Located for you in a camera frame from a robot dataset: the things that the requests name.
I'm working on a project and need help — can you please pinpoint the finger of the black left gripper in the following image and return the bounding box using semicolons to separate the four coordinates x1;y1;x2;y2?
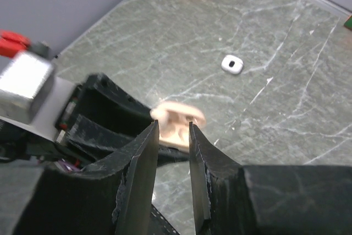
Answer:
65;113;190;168
75;73;153;136

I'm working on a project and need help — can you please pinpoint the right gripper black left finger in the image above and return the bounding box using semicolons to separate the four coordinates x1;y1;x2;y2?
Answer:
14;122;159;234

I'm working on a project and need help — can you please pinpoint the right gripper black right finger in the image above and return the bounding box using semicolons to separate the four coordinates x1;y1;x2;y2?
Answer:
189;124;351;234

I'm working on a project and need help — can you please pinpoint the beige earbud charging case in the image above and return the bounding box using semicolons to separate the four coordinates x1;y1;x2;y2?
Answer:
150;101;206;153

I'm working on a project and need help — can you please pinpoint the white earbud charging case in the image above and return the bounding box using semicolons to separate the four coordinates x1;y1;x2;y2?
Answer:
221;54;244;75

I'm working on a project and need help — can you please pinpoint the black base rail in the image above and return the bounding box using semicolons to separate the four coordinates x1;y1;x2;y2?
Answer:
147;205;180;235

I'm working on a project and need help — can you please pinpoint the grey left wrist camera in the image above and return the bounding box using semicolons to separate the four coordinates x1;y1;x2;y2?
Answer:
1;52;75;141

